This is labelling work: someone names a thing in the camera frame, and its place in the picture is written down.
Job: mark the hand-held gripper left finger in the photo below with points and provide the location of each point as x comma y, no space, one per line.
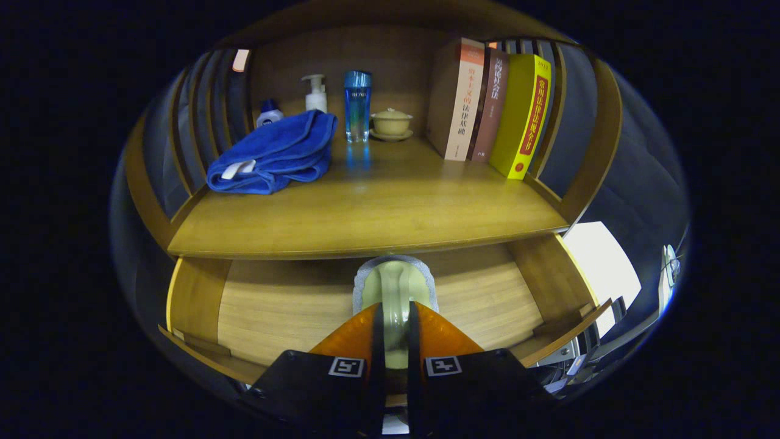
378,378

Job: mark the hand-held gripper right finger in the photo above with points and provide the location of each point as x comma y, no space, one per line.
414,384

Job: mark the wooden drawer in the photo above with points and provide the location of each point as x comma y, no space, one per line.
280,305

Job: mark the wooden countertop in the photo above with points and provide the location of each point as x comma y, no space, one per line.
378,207

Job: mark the wooden cabinet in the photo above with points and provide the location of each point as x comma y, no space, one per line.
390,67

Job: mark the white table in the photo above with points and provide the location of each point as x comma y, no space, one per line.
603,262

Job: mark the folded blue towel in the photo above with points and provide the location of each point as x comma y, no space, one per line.
274,152

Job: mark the beige lidded teacup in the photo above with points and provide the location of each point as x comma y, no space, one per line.
391,125

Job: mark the clear blue bottle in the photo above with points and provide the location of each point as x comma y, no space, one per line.
357,103

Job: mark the white round device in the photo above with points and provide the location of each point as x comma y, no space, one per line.
669,268

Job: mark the small blue white bottle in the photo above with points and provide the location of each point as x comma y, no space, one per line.
268,116

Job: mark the white pump bottle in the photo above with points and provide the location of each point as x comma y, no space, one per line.
315,100

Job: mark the orange and white book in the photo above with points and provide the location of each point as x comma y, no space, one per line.
463,103

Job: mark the yellow book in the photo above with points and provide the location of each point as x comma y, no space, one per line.
518,116

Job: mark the brown book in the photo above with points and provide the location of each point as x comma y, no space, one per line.
490,103

